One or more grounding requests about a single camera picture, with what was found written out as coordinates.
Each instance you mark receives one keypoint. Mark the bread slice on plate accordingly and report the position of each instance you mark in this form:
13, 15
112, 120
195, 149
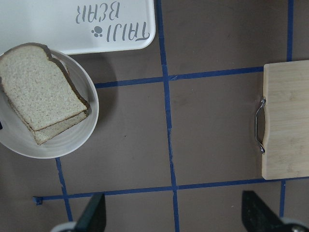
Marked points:
42, 136

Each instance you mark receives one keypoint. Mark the round cream plate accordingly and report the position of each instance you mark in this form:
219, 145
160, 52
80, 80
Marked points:
15, 136

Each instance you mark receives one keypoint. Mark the bread slice from board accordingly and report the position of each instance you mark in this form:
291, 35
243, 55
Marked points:
39, 86

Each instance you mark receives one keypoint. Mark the cream bear tray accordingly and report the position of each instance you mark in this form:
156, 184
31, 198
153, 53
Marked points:
78, 26

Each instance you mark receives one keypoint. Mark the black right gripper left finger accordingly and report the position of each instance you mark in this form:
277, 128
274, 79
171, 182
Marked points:
93, 218

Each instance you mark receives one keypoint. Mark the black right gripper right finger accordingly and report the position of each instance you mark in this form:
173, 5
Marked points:
256, 216

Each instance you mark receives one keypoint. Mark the wooden cutting board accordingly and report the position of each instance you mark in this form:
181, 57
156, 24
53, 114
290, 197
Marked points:
285, 102

